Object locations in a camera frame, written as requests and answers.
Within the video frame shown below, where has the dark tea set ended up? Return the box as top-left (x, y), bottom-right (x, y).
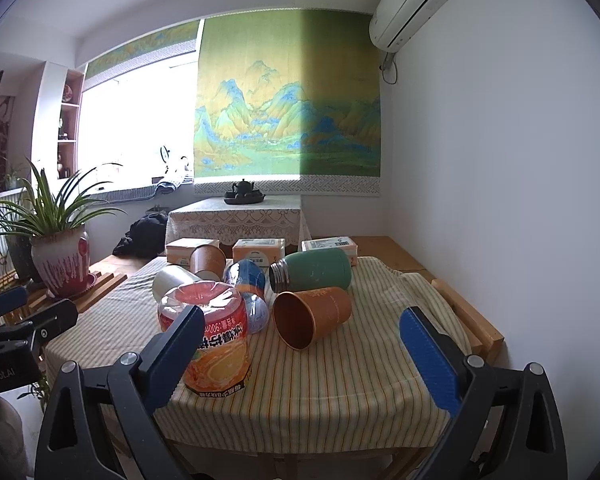
top-left (223, 179), bottom-right (266, 206)

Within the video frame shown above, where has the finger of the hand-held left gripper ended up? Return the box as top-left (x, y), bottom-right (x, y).
top-left (0, 285), bottom-right (29, 321)
top-left (10, 298), bottom-right (79, 358)

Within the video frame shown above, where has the green thermos bottle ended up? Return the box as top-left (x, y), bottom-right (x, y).
top-left (268, 248), bottom-right (353, 294)

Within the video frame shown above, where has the silver metal cup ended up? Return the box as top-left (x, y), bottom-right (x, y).
top-left (152, 266), bottom-right (206, 306)

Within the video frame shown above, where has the small brown paper cup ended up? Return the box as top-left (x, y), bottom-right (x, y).
top-left (189, 244), bottom-right (227, 281)

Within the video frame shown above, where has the landscape curtain valance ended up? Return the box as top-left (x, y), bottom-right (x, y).
top-left (84, 20), bottom-right (203, 79)

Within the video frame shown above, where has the orange label plastic jar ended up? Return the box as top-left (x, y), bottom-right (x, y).
top-left (157, 281), bottom-right (253, 396)

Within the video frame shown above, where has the folded blue cloth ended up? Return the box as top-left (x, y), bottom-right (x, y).
top-left (155, 175), bottom-right (194, 195)

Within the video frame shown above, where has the air conditioner cable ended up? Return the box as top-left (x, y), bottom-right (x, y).
top-left (379, 50), bottom-right (399, 85)

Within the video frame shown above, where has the orange white tissue box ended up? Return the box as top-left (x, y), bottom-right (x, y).
top-left (232, 238), bottom-right (286, 267)
top-left (165, 238), bottom-right (221, 267)

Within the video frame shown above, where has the small table with lace cloth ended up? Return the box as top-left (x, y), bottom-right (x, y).
top-left (165, 196), bottom-right (312, 249)

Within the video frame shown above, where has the potted plant in glazed pot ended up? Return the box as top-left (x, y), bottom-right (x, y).
top-left (0, 157), bottom-right (126, 299)

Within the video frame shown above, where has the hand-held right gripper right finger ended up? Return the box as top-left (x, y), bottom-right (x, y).
top-left (399, 305), bottom-right (568, 480)

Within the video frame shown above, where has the wooden table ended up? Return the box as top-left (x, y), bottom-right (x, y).
top-left (87, 236), bottom-right (506, 480)

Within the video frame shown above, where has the wooden slat trivet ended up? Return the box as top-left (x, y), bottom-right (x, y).
top-left (27, 270), bottom-right (129, 314)

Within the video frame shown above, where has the striped tablecloth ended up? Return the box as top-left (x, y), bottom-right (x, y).
top-left (45, 255), bottom-right (473, 456)

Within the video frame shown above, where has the green white tissue box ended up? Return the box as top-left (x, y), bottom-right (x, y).
top-left (301, 236), bottom-right (359, 266)

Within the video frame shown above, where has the black cloth bundle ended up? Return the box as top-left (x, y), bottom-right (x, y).
top-left (112, 212), bottom-right (170, 259)

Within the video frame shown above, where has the landscape painting curtain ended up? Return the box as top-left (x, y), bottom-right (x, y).
top-left (192, 7), bottom-right (383, 199)

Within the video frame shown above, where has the blue orange paper cup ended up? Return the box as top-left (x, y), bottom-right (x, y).
top-left (223, 260), bottom-right (267, 295)

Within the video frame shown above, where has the pale blue cup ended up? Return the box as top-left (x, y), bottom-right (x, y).
top-left (242, 292), bottom-right (271, 336)

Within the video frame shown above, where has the large brown paper cup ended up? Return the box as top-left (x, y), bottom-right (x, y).
top-left (272, 286), bottom-right (355, 350)

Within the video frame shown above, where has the white air conditioner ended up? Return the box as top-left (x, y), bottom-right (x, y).
top-left (369, 0), bottom-right (451, 52)

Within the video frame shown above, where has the white wall shelf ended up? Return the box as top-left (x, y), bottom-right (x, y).
top-left (30, 60), bottom-right (86, 182)

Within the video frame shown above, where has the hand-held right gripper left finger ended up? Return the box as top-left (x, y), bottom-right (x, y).
top-left (35, 304), bottom-right (206, 480)

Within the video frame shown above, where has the dark plant pot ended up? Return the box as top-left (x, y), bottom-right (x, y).
top-left (4, 232), bottom-right (37, 282)

